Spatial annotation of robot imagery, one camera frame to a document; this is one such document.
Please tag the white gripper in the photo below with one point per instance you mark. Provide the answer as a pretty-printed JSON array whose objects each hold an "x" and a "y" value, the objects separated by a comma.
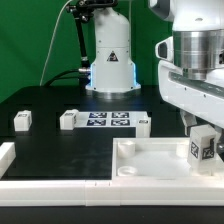
[{"x": 204, "y": 99}]

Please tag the white square table top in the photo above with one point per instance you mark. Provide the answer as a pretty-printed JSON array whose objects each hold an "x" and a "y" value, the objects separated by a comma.
[{"x": 159, "y": 158}]

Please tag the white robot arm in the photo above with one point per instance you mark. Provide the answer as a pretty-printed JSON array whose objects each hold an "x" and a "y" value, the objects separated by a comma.
[{"x": 191, "y": 60}]

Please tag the paper sheet with markers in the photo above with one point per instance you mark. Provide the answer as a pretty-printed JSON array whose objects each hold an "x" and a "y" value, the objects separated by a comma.
[{"x": 112, "y": 119}]

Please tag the white U-shaped boundary wall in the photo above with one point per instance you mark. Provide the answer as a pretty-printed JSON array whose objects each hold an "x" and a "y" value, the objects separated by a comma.
[{"x": 119, "y": 191}]

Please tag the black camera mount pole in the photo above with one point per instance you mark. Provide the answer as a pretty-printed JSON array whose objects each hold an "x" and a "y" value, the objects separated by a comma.
[{"x": 82, "y": 12}]

